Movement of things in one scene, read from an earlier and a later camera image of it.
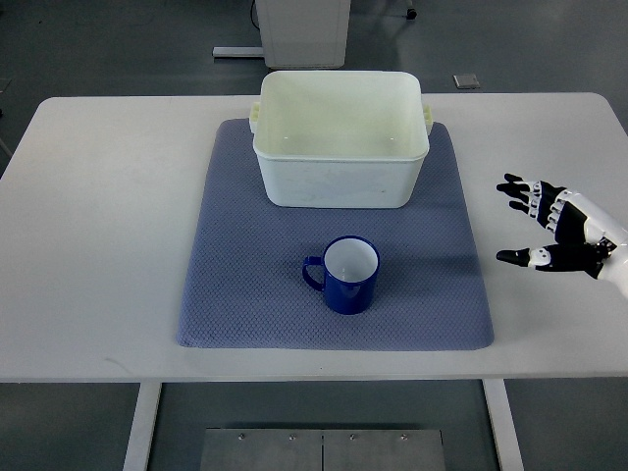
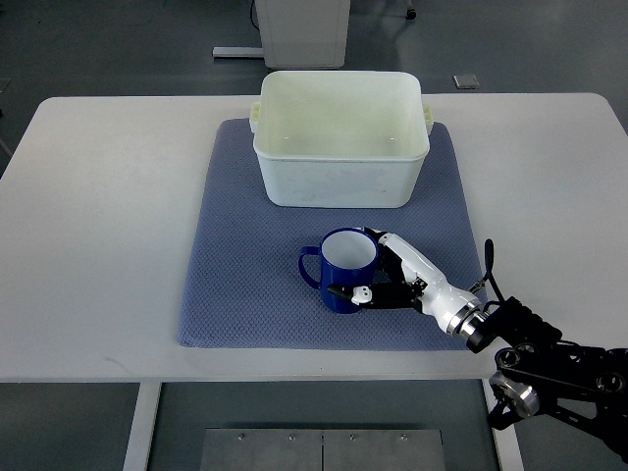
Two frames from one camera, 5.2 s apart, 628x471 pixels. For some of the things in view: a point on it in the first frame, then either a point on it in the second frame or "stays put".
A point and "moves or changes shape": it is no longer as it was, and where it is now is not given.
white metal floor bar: [237, 51] stays put
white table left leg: [147, 400] stays put
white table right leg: [504, 425] stays put
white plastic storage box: [350, 139] stays put
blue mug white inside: [351, 268] moves or changes shape
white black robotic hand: [588, 240] to [405, 281]
